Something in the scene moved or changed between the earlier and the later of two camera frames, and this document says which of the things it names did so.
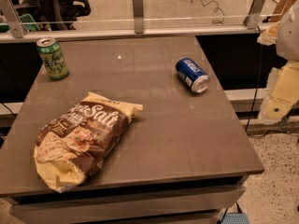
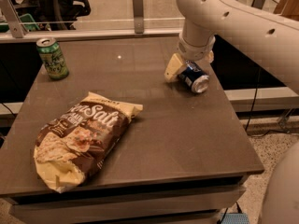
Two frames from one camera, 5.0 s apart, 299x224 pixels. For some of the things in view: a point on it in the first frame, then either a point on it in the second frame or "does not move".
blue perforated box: [234, 218] does not move
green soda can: [52, 58] does not move
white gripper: [289, 36] → [195, 51]
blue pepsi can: [192, 75] does not move
